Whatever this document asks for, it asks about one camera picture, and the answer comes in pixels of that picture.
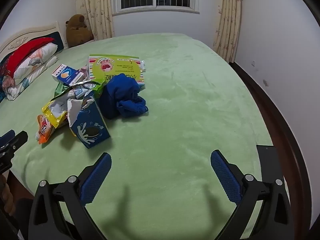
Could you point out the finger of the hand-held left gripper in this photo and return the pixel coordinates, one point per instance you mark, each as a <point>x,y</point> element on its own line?
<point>19,141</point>
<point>7,137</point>

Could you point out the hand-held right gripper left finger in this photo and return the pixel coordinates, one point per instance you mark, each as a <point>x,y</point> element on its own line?
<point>96,180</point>

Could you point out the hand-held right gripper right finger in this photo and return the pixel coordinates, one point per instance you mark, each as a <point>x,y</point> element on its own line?
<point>225,177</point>

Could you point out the orange snack packet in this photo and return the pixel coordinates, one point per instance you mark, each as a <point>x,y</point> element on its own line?
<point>45,130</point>

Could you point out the blue medicine box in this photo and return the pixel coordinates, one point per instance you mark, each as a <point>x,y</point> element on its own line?
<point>66,76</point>

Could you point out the green striped box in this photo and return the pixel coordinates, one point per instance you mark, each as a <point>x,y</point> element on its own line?
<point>120,65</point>

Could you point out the person's left hand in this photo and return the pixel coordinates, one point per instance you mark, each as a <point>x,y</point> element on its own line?
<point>6,197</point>

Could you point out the black rectangular object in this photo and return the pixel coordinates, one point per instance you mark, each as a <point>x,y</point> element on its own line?
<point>267,160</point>

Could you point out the yellow snack bag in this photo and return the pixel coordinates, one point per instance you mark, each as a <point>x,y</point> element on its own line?
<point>57,107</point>

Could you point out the blue cookie box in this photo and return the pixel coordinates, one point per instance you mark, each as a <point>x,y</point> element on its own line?
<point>92,127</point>

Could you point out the floral folded quilt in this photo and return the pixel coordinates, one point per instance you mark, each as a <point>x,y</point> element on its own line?
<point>27,80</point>
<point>37,57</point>

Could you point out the green bed blanket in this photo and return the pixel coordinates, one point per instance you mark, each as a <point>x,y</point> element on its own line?
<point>187,105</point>

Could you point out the blue cloth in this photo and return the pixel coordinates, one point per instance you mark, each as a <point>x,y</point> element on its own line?
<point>120,97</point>

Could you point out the red folded blanket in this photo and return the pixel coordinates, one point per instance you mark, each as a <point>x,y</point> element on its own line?
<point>25,52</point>

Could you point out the green snack bag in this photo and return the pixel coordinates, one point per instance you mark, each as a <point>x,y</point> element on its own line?
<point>97,87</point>

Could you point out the cream carved headboard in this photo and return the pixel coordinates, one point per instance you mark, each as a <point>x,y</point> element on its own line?
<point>25,33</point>

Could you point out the dark blue pillow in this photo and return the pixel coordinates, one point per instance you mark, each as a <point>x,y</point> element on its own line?
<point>58,40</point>

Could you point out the small white packet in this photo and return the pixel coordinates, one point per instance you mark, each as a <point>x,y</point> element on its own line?
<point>143,65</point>

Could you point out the brown teddy bear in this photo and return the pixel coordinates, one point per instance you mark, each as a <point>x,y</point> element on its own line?
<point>77,30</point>

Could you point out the floral beige curtain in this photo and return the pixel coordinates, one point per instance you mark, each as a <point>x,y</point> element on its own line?
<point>228,17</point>
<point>95,10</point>

